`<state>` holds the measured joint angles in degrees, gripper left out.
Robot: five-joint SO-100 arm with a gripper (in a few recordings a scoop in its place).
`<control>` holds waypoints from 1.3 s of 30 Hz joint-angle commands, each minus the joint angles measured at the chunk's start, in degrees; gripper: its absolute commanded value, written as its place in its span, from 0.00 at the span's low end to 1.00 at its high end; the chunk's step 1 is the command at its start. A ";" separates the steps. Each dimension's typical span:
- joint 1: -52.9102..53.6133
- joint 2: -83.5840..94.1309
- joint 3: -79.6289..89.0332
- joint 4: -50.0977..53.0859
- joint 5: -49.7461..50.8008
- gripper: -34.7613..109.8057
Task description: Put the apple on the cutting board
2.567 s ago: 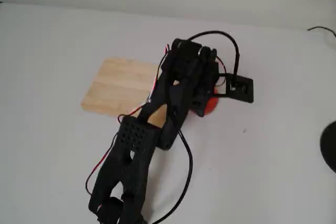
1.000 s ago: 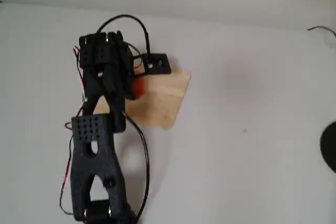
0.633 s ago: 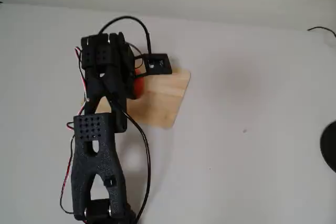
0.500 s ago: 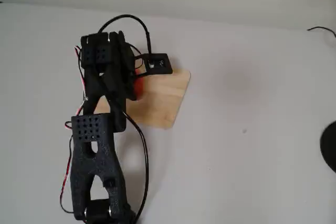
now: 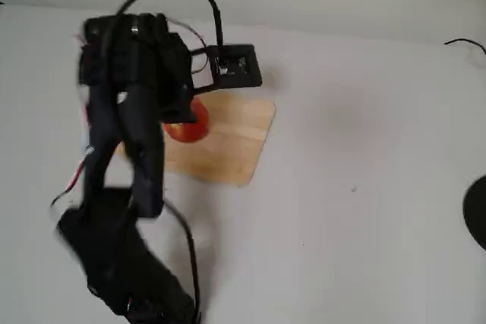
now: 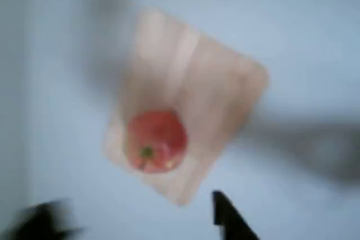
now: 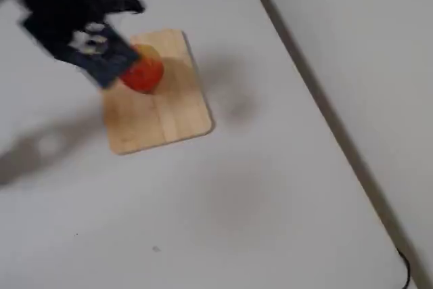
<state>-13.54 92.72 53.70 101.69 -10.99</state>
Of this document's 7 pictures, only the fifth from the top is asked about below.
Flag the red yellow apple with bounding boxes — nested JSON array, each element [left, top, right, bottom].
[[163, 98, 210, 144]]

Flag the light wooden cutting board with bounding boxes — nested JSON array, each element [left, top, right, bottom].
[[113, 90, 277, 188]]

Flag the black round object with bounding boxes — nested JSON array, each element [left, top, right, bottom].
[[462, 175, 486, 252]]

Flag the black camera box with bracket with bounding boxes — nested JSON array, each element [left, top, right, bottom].
[[188, 43, 264, 94]]

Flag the red white motor wires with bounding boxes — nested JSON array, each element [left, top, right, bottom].
[[49, 16, 99, 211]]

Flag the black camera cable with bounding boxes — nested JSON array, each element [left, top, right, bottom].
[[115, 0, 226, 319]]

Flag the thin black cable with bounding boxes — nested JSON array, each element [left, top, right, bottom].
[[443, 38, 486, 53]]

